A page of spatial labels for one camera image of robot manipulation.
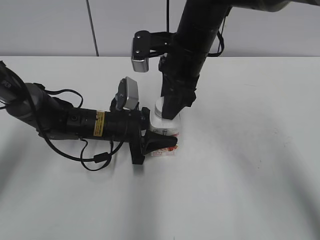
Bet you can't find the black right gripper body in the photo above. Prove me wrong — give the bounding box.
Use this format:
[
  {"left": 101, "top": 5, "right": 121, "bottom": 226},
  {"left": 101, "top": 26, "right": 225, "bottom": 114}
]
[{"left": 159, "top": 48, "right": 207, "bottom": 107}]

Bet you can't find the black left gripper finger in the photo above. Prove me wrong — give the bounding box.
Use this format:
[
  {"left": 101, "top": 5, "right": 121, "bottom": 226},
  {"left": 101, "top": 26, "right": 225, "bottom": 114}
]
[{"left": 142, "top": 131, "right": 178, "bottom": 155}]

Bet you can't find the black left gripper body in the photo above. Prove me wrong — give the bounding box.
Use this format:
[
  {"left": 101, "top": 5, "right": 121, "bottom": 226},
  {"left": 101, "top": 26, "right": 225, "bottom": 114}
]
[{"left": 104, "top": 107, "right": 150, "bottom": 165}]

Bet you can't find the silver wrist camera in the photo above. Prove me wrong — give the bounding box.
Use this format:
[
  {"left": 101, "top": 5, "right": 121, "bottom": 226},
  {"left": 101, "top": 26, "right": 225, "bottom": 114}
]
[
  {"left": 115, "top": 76, "right": 139, "bottom": 111},
  {"left": 130, "top": 30, "right": 175, "bottom": 73}
]

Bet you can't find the white strawberry yogurt bottle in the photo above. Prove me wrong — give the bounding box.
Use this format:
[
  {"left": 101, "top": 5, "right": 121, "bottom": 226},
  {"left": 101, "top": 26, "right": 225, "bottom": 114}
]
[{"left": 150, "top": 109, "right": 181, "bottom": 157}]

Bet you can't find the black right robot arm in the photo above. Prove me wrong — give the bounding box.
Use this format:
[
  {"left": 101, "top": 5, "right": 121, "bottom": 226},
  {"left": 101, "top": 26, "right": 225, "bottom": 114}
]
[{"left": 158, "top": 0, "right": 290, "bottom": 120}]

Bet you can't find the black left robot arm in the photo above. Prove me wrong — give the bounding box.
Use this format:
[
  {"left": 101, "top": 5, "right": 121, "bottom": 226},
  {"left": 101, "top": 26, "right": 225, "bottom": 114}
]
[{"left": 0, "top": 63, "right": 178, "bottom": 168}]

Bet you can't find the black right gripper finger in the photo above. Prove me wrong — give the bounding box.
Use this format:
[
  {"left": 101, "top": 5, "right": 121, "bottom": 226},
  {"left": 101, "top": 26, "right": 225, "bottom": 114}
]
[{"left": 161, "top": 95, "right": 187, "bottom": 120}]

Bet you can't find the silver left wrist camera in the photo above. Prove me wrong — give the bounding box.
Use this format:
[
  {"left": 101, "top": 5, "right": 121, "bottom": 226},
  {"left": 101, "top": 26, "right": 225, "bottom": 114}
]
[{"left": 115, "top": 76, "right": 139, "bottom": 111}]

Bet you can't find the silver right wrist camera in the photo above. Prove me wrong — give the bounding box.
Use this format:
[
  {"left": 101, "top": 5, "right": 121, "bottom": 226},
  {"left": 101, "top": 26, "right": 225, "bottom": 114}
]
[{"left": 130, "top": 30, "right": 175, "bottom": 73}]

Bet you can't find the white round bottle cap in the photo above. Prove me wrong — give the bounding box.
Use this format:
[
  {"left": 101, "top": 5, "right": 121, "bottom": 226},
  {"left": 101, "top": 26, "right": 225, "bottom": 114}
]
[{"left": 154, "top": 96, "right": 164, "bottom": 119}]

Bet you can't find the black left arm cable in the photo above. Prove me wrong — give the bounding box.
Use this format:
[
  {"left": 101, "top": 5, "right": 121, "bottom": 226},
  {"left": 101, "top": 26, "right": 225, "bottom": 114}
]
[{"left": 24, "top": 84, "right": 126, "bottom": 172}]

